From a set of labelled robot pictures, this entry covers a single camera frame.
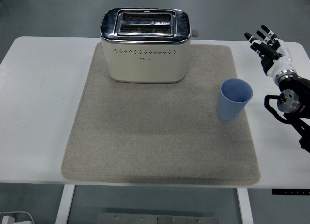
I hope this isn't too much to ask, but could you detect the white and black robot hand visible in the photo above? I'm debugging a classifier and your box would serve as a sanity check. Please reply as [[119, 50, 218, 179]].
[[244, 24, 297, 80]]

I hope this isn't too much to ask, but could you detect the blue ribbed water cup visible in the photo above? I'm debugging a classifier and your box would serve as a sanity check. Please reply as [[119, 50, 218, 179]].
[[217, 78, 254, 122]]

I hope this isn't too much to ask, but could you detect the cream and chrome toaster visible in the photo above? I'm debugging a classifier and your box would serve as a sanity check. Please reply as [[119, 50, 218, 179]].
[[100, 7, 202, 84]]

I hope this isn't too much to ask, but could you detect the black table control panel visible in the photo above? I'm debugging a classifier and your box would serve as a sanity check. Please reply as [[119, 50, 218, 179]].
[[271, 189, 310, 195]]

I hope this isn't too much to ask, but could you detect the beige fabric table mat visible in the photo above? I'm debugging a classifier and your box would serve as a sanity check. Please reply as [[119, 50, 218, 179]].
[[60, 43, 262, 186]]

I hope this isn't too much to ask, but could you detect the white table leg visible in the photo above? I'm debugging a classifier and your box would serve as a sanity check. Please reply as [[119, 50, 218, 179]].
[[236, 188, 254, 224], [54, 184, 76, 224]]

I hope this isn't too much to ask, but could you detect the grey metal plate with screws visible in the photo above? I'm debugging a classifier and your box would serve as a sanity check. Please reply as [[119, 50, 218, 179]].
[[96, 213, 220, 224]]

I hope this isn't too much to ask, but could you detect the white cable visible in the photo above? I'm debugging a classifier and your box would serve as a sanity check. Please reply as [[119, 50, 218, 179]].
[[0, 210, 35, 224]]

